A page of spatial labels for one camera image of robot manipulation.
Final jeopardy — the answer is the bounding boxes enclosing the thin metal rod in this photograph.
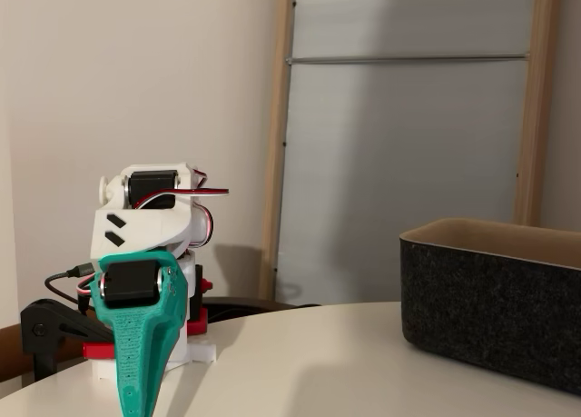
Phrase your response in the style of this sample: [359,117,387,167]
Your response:
[285,52,532,66]

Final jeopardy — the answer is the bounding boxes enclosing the dark grey felt box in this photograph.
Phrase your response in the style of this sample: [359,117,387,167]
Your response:
[399,216,581,397]

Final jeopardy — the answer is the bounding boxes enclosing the red black servo cable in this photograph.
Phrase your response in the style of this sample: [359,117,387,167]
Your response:
[135,168,231,251]

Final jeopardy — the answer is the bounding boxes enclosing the wooden frame translucent panel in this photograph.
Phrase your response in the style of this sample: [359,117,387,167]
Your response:
[259,0,564,307]

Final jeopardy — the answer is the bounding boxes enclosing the black red table clamp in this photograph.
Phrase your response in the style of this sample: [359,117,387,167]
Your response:
[19,298,117,383]
[185,276,214,338]

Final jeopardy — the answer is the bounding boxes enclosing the black usb cable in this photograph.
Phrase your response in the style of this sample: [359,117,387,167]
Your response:
[44,262,99,316]

